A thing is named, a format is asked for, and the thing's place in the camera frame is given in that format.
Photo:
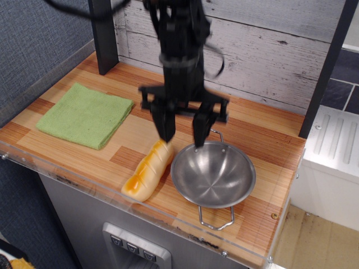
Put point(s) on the left dark vertical post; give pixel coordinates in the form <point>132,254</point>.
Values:
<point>104,36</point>

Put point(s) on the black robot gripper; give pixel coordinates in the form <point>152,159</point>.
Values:
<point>183,83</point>

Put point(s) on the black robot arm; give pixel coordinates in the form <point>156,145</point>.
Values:
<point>182,29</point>

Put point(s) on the dark vertical post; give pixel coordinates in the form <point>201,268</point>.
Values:
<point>104,36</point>
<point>339,36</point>

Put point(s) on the yellow object at corner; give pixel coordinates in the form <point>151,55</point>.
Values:
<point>21,264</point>

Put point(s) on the white grooved side unit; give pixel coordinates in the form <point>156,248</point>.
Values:
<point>326,183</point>

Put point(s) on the green folded cloth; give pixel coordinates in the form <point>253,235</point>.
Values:
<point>85,117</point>

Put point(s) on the toy bread loaf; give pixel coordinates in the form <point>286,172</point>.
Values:
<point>144,181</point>

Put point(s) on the grey cabinet button panel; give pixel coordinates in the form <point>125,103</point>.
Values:
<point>128,250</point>

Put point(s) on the clear acrylic table guard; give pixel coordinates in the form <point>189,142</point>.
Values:
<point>83,205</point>

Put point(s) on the right dark vertical post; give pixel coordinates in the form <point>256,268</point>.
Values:
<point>339,36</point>

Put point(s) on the steel two-handled frying pan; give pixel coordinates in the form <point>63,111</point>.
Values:
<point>216,175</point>

